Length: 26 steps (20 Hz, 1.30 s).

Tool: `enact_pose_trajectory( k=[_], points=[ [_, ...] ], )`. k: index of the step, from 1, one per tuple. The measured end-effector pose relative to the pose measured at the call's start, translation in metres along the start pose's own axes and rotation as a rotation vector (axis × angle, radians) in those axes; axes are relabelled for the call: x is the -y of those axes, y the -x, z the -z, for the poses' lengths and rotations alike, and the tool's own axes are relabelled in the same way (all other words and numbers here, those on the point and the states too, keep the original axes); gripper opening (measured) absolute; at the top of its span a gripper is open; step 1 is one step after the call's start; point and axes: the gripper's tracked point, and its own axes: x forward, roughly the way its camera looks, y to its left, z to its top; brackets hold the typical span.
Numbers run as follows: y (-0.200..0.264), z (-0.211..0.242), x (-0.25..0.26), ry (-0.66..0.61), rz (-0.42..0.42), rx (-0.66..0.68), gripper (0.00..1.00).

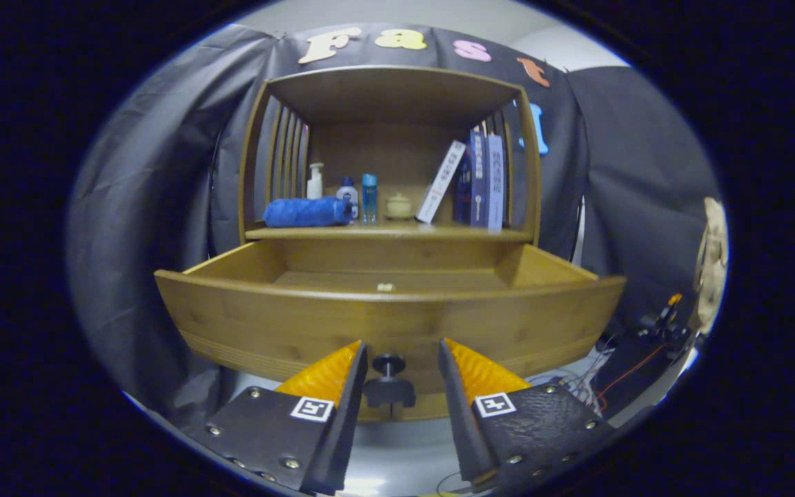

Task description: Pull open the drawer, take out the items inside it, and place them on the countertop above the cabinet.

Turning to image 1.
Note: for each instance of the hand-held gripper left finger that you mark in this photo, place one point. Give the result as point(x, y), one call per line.
point(342, 428)

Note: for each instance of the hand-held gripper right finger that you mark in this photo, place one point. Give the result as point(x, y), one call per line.
point(463, 421)

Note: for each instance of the wooden countertop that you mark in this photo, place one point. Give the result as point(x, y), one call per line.
point(397, 229)

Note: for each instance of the wooden cabinet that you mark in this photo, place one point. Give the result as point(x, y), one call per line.
point(390, 96)

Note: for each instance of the black equipment with orange part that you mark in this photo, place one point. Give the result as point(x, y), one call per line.
point(635, 366)

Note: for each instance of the folded blue towel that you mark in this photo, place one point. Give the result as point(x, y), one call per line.
point(301, 212)

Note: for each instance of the beige lidded tea cup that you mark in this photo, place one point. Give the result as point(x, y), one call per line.
point(399, 207)

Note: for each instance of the clear blue bottle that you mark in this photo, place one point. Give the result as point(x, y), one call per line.
point(369, 200)

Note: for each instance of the white bottle with blue cap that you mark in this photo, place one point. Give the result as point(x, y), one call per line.
point(348, 197)

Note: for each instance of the white book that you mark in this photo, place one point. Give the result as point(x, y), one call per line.
point(439, 183)

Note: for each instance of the light blue book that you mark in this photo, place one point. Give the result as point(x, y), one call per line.
point(495, 183)

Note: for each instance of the dark blue book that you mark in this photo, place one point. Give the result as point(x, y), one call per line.
point(477, 179)

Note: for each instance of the white pump bottle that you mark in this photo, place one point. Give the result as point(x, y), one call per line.
point(315, 186)

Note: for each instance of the beige tote bag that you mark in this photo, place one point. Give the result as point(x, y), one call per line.
point(713, 262)

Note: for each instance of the black backdrop cloth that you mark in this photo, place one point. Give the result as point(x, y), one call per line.
point(156, 172)

